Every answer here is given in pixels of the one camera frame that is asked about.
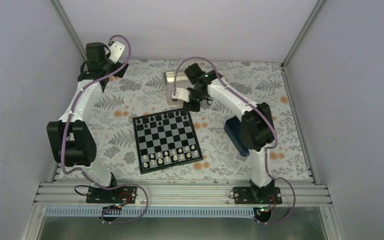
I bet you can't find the dark blue piece box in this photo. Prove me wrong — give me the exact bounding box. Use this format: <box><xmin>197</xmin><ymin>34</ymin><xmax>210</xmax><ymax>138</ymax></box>
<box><xmin>223</xmin><ymin>116</ymin><xmax>250</xmax><ymax>157</ymax></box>

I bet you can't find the black grey chess board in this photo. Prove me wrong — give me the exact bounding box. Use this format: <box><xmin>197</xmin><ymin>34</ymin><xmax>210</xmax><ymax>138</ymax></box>
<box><xmin>132</xmin><ymin>108</ymin><xmax>203</xmax><ymax>175</ymax></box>

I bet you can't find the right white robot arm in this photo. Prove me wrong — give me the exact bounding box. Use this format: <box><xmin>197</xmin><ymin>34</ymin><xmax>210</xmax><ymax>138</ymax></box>
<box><xmin>172</xmin><ymin>63</ymin><xmax>276</xmax><ymax>204</ymax></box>

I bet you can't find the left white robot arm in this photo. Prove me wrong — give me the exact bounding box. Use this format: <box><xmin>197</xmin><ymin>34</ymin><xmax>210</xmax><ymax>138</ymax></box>
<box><xmin>46</xmin><ymin>41</ymin><xmax>128</xmax><ymax>203</ymax></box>

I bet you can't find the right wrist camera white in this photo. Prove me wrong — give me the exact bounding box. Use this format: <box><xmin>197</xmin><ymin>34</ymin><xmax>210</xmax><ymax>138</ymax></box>
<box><xmin>171</xmin><ymin>88</ymin><xmax>191</xmax><ymax>103</ymax></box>

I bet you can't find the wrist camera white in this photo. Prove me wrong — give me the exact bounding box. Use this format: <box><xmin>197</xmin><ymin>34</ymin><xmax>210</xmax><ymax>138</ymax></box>
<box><xmin>171</xmin><ymin>88</ymin><xmax>191</xmax><ymax>103</ymax></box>
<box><xmin>108</xmin><ymin>41</ymin><xmax>126</xmax><ymax>64</ymax></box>

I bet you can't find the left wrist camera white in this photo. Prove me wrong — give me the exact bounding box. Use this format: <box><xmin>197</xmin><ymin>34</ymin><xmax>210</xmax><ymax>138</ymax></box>
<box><xmin>108</xmin><ymin>41</ymin><xmax>126</xmax><ymax>64</ymax></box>

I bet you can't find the aluminium corner post left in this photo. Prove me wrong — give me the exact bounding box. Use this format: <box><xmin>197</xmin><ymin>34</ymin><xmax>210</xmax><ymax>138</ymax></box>
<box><xmin>51</xmin><ymin>0</ymin><xmax>87</xmax><ymax>60</ymax></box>

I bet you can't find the aluminium corner post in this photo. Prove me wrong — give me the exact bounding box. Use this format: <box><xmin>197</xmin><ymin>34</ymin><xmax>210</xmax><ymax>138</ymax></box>
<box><xmin>51</xmin><ymin>0</ymin><xmax>87</xmax><ymax>60</ymax></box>
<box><xmin>281</xmin><ymin>0</ymin><xmax>326</xmax><ymax>71</ymax></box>

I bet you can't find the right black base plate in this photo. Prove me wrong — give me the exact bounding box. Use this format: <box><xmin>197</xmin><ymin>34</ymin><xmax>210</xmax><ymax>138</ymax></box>
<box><xmin>232</xmin><ymin>186</ymin><xmax>283</xmax><ymax>205</ymax></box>

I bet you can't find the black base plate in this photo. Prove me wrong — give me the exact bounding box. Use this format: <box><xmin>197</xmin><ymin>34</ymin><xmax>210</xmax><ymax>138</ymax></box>
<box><xmin>232</xmin><ymin>186</ymin><xmax>283</xmax><ymax>205</ymax></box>
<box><xmin>85</xmin><ymin>186</ymin><xmax>137</xmax><ymax>204</ymax></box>

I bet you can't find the aluminium corner post right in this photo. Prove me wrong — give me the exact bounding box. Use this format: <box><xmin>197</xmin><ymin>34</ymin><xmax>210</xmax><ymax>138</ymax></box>
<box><xmin>281</xmin><ymin>0</ymin><xmax>326</xmax><ymax>71</ymax></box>

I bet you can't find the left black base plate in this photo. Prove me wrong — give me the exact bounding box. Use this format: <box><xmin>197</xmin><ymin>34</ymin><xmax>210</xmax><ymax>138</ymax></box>
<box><xmin>85</xmin><ymin>186</ymin><xmax>137</xmax><ymax>204</ymax></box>

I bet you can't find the aluminium front rail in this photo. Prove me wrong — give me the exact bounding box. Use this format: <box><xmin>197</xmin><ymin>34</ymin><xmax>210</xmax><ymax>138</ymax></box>
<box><xmin>33</xmin><ymin>180</ymin><xmax>333</xmax><ymax>207</ymax></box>

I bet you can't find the white slotted cable duct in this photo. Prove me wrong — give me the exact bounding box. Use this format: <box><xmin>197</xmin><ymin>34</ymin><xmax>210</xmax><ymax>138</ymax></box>
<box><xmin>43</xmin><ymin>206</ymin><xmax>255</xmax><ymax>218</ymax></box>

